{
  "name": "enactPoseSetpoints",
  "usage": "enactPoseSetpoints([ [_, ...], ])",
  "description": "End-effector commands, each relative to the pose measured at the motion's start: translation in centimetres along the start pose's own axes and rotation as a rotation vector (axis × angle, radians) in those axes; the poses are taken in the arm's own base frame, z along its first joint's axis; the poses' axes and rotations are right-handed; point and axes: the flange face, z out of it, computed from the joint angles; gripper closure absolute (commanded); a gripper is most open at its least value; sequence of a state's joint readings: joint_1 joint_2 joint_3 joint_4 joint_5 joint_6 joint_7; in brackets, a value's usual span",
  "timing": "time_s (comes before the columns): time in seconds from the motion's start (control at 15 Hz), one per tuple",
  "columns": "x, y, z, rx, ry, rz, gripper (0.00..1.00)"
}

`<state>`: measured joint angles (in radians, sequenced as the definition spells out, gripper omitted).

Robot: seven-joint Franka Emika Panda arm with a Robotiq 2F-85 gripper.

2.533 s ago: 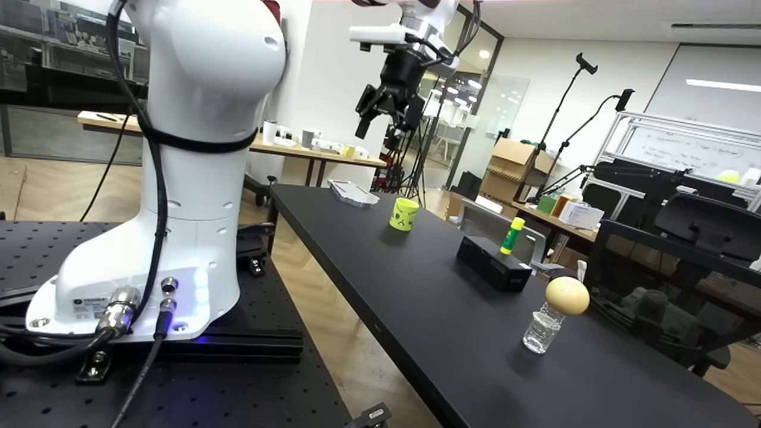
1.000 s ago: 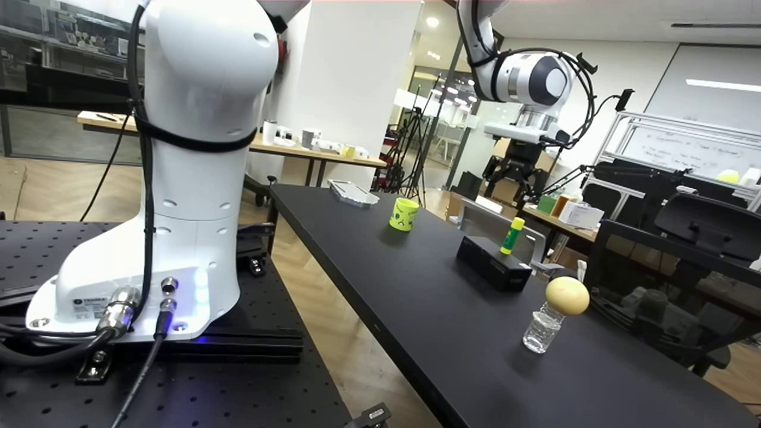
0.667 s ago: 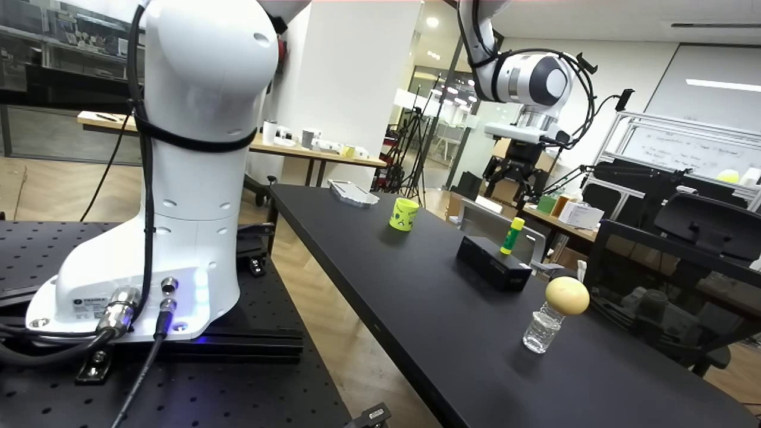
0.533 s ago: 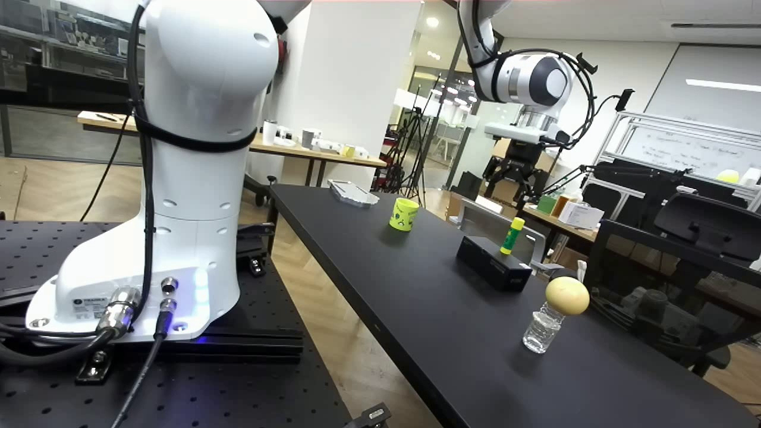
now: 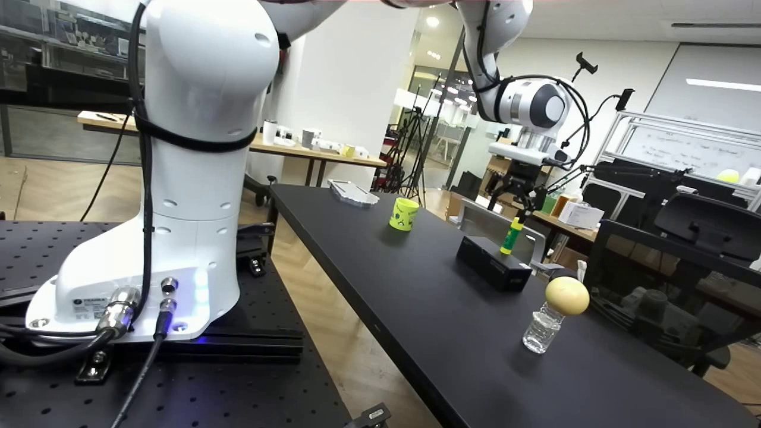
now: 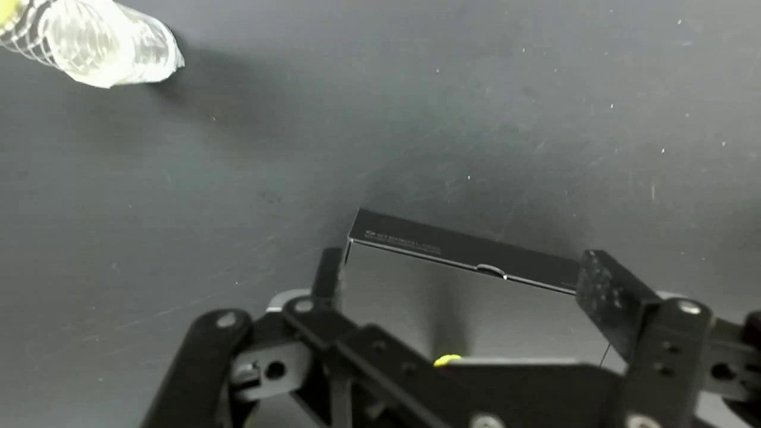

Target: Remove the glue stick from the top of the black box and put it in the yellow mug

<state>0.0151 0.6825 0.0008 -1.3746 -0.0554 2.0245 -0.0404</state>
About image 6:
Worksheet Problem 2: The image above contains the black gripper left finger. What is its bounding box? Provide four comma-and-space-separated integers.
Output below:
141, 246, 479, 428

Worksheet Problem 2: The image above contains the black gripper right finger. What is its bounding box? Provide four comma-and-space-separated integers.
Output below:
576, 247, 761, 428

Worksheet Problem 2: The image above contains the black box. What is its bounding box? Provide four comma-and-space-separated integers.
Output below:
340, 207, 631, 377

